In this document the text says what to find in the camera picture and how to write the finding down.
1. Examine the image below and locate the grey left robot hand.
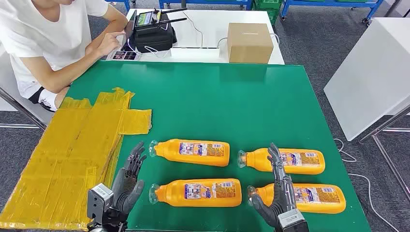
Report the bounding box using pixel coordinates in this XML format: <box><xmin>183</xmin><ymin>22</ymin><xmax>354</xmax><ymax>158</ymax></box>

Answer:
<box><xmin>110</xmin><ymin>142</ymin><xmax>148</xmax><ymax>215</ymax></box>

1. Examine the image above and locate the brown cardboard box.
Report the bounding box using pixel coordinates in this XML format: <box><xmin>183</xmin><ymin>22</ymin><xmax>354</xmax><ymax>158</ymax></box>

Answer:
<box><xmin>227</xmin><ymin>22</ymin><xmax>275</xmax><ymax>64</ymax></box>

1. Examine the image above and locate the orange detergent bottle clear cap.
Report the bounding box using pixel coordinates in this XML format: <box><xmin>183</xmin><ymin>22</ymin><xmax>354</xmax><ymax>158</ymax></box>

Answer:
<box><xmin>148</xmin><ymin>138</ymin><xmax>231</xmax><ymax>167</ymax></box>
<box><xmin>148</xmin><ymin>178</ymin><xmax>243</xmax><ymax>208</ymax></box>
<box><xmin>247</xmin><ymin>183</ymin><xmax>347</xmax><ymax>215</ymax></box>
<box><xmin>237</xmin><ymin>147</ymin><xmax>326</xmax><ymax>175</ymax></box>

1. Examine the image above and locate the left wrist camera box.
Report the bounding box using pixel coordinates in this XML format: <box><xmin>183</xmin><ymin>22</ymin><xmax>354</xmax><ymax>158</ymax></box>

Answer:
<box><xmin>87</xmin><ymin>183</ymin><xmax>114</xmax><ymax>225</ymax></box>

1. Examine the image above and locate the white power cable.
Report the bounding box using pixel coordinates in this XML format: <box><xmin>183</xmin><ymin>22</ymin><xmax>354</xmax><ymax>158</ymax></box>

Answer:
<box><xmin>217</xmin><ymin>33</ymin><xmax>280</xmax><ymax>49</ymax></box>

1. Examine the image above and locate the white rectangular desk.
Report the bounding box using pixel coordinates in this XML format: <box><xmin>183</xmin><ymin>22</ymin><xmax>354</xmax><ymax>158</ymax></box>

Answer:
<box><xmin>105</xmin><ymin>8</ymin><xmax>286</xmax><ymax>65</ymax></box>

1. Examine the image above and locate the thin brown desk cable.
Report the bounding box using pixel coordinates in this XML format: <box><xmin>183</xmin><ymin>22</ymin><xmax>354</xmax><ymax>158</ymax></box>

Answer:
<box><xmin>182</xmin><ymin>10</ymin><xmax>205</xmax><ymax>49</ymax></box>

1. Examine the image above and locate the black remote controller with antennas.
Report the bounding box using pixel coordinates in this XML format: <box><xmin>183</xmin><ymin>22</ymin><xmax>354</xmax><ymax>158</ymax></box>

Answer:
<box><xmin>133</xmin><ymin>7</ymin><xmax>188</xmax><ymax>32</ymax></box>

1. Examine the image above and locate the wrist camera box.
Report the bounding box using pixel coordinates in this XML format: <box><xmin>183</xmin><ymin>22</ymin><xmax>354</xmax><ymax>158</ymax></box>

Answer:
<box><xmin>277</xmin><ymin>208</ymin><xmax>310</xmax><ymax>232</ymax></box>
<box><xmin>87</xmin><ymin>183</ymin><xmax>114</xmax><ymax>225</ymax></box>

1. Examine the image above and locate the yellow taped cardboard sheet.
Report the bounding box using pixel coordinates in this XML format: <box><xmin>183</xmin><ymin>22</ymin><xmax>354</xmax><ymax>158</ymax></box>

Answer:
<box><xmin>0</xmin><ymin>87</ymin><xmax>153</xmax><ymax>231</ymax></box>

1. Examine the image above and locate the dark tablet computer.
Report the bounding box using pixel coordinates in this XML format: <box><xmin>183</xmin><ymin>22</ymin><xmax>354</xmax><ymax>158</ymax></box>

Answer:
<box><xmin>105</xmin><ymin>9</ymin><xmax>142</xmax><ymax>61</ymax></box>

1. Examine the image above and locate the blue metal rack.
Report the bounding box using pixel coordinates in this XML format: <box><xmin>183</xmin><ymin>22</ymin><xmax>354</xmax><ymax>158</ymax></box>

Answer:
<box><xmin>281</xmin><ymin>0</ymin><xmax>383</xmax><ymax>23</ymax></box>
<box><xmin>158</xmin><ymin>0</ymin><xmax>254</xmax><ymax>10</ymax></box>
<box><xmin>105</xmin><ymin>0</ymin><xmax>132</xmax><ymax>12</ymax></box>

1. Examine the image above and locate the white charging cable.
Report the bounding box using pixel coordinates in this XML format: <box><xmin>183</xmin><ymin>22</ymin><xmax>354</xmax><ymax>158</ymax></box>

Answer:
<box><xmin>126</xmin><ymin>38</ymin><xmax>171</xmax><ymax>59</ymax></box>

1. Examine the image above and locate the person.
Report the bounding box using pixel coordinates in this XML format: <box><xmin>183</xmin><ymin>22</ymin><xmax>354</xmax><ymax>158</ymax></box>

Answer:
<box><xmin>0</xmin><ymin>0</ymin><xmax>129</xmax><ymax>113</ymax></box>

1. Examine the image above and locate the person's right hand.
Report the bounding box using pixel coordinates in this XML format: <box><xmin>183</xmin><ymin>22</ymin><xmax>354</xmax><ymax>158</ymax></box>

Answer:
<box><xmin>96</xmin><ymin>31</ymin><xmax>126</xmax><ymax>58</ymax></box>

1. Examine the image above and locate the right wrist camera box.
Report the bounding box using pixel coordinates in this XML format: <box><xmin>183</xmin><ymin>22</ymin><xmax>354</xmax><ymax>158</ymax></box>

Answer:
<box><xmin>277</xmin><ymin>208</ymin><xmax>310</xmax><ymax>232</ymax></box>

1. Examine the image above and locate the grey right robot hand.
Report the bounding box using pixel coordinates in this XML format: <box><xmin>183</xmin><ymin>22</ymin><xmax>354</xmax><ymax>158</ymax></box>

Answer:
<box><xmin>249</xmin><ymin>143</ymin><xmax>300</xmax><ymax>229</ymax></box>

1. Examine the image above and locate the white floor cable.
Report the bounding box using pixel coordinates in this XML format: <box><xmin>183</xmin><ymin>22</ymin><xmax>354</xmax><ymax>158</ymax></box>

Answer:
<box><xmin>333</xmin><ymin>138</ymin><xmax>401</xmax><ymax>232</ymax></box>

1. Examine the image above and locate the black carry bag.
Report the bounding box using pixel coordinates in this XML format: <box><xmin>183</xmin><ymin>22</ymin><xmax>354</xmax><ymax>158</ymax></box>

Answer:
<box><xmin>132</xmin><ymin>13</ymin><xmax>178</xmax><ymax>54</ymax></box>

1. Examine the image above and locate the green plastic crate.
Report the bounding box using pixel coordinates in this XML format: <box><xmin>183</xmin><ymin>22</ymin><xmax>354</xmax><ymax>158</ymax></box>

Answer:
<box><xmin>252</xmin><ymin>0</ymin><xmax>283</xmax><ymax>26</ymax></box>

